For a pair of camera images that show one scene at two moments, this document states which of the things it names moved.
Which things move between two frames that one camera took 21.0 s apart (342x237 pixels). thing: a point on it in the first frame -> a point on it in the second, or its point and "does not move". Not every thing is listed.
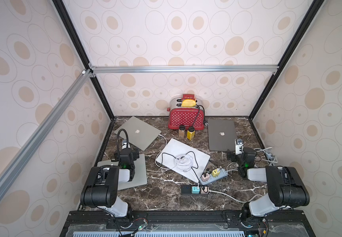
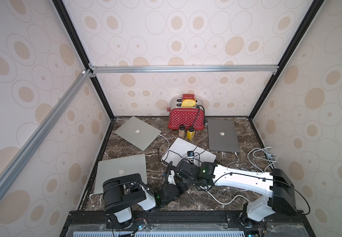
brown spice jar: (181, 131) does not move
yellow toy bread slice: (189, 102) does not move
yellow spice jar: (191, 133) does not move
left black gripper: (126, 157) -> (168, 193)
